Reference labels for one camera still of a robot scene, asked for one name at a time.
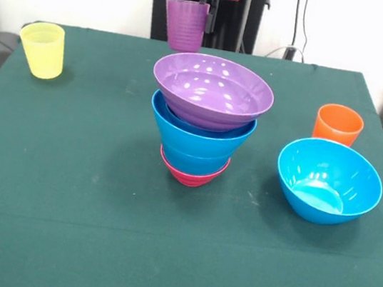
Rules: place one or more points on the purple cup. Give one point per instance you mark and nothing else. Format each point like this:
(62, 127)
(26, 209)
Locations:
(185, 27)

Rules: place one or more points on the wide purple bowl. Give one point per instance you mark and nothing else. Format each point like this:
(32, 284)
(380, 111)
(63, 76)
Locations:
(213, 92)

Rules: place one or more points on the small dark blue bowl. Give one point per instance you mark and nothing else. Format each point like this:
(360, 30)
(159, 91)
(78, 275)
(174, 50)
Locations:
(168, 110)

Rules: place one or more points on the large blue bowl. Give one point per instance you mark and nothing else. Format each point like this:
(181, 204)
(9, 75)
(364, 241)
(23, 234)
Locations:
(327, 185)
(197, 142)

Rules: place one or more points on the yellow cup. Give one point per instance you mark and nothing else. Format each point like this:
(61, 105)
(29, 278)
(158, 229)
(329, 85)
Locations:
(42, 52)

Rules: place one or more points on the small red bowl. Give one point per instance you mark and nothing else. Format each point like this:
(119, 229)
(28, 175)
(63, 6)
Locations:
(191, 179)

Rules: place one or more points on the black power plug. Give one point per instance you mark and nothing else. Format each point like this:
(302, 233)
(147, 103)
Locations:
(290, 53)

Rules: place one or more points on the orange cup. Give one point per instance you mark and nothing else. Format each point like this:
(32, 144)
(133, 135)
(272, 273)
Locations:
(338, 127)

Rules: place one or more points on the dark green tablecloth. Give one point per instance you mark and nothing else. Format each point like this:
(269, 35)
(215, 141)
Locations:
(169, 241)

